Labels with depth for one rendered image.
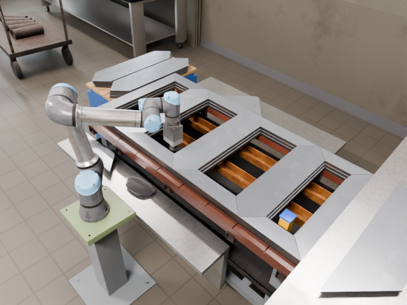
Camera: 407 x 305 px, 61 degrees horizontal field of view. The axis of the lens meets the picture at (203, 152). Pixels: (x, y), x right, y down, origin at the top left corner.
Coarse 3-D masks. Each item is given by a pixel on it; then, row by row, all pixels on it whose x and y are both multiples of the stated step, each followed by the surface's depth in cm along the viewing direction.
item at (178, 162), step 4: (176, 156) 191; (176, 160) 188; (180, 160) 188; (176, 164) 186; (180, 164) 186; (184, 164) 186; (188, 164) 186; (180, 168) 184; (184, 168) 184; (188, 168) 184; (192, 168) 184
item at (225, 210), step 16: (144, 96) 240; (192, 112) 231; (224, 112) 232; (112, 128) 213; (160, 128) 215; (240, 144) 205; (288, 144) 205; (160, 160) 188; (176, 176) 184; (336, 176) 190; (224, 208) 166; (240, 224) 162; (304, 224) 163; (288, 256) 148
